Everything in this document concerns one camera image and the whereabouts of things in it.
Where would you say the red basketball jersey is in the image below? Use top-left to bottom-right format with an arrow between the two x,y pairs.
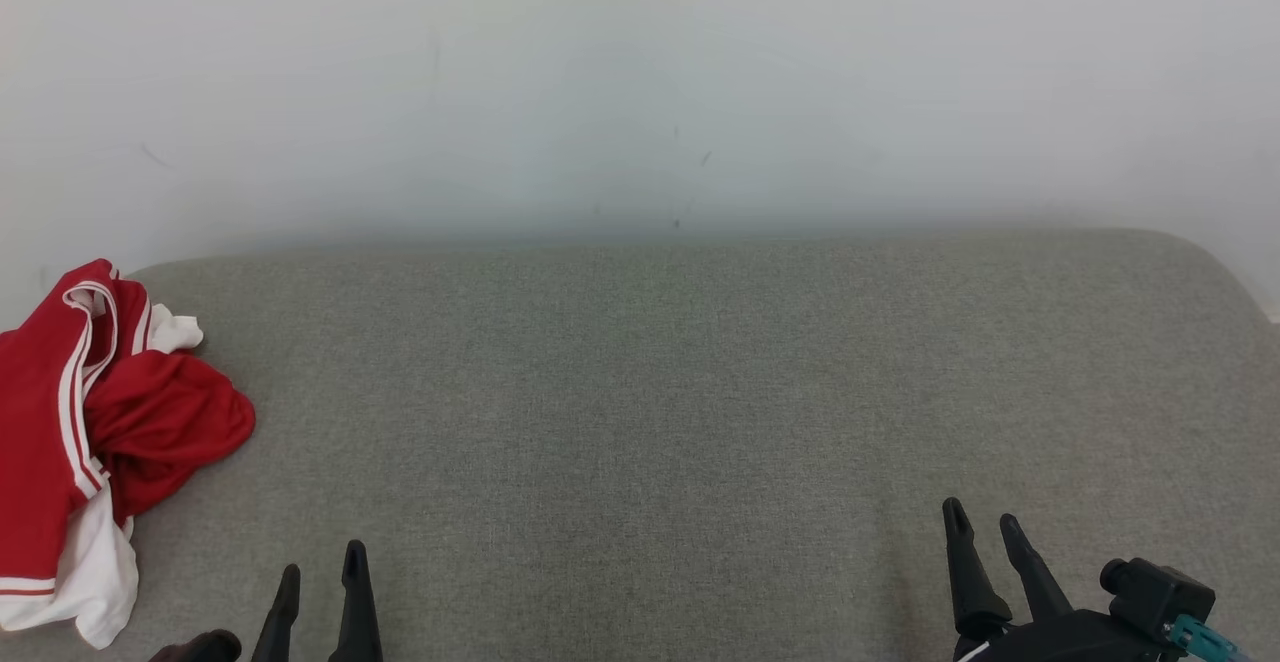
0,259 -> 153,650

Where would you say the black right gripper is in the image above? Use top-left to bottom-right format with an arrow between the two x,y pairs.
943,498 -> 1186,662

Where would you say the grey fabric sofa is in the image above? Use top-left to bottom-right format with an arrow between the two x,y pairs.
0,228 -> 1280,662

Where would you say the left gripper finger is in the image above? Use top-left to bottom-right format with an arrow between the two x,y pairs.
330,540 -> 384,662
250,564 -> 302,662

